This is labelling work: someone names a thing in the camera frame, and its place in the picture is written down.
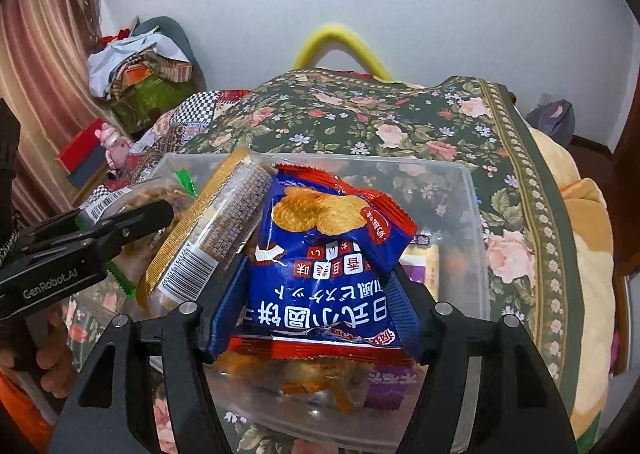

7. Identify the striped brown curtain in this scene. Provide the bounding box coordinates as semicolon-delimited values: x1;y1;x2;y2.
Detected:
0;0;117;221

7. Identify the pile of clothes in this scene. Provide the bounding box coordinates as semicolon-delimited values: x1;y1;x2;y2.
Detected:
87;17;193;100

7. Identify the pink toy rabbit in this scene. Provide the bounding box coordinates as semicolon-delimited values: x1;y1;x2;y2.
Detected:
95;123;134;171

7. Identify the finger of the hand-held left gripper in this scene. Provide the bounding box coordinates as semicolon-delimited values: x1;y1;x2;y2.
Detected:
75;198;175;241
20;214;133;260

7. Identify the green-edged clear snack packet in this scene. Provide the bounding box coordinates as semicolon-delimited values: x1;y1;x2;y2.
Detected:
75;168;199;300

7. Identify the clear orange snack packet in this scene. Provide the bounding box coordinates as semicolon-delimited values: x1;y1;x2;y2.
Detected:
217;351;372;411

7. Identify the grey chair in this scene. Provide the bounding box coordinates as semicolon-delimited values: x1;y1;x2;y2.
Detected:
132;16;207;91

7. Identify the green bag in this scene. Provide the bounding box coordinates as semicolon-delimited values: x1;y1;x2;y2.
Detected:
110;77;187;136

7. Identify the yellow foam tube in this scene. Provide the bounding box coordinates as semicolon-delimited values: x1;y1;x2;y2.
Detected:
294;23;394;82

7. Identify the red box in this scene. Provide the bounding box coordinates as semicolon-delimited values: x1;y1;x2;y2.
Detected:
55;118;107;171

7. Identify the patchwork quilt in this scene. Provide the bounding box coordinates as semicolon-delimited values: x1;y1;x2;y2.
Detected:
75;88;252;216

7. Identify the grey box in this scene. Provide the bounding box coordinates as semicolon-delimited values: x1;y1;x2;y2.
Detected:
66;154;109;191

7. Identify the grey bag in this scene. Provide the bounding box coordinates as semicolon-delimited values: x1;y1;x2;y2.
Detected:
525;94;577;148

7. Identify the clear plastic container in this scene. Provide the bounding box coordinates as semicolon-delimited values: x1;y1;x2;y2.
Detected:
107;152;492;441

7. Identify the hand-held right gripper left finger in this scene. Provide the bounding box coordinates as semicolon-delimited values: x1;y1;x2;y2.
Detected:
50;254;253;454

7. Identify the green floral blanket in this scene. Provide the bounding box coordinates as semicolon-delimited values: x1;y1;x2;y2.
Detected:
60;67;582;454

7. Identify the person's left hand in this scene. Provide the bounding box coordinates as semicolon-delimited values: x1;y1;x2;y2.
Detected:
0;307;77;400

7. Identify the gold biscuit packet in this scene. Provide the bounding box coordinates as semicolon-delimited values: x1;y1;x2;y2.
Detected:
135;147;279;311

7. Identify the blue snack packet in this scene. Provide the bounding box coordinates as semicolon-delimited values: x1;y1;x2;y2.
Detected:
207;164;424;368

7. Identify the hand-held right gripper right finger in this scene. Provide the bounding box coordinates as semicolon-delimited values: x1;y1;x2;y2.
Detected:
390;264;578;454

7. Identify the purple label bar packet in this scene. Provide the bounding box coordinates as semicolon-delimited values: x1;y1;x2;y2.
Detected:
399;233;442;301

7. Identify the wooden wardrobe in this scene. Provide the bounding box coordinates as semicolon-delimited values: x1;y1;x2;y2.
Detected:
612;99;640;285

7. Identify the dark purple snack packet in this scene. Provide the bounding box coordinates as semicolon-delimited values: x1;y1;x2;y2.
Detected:
364;368;410;411

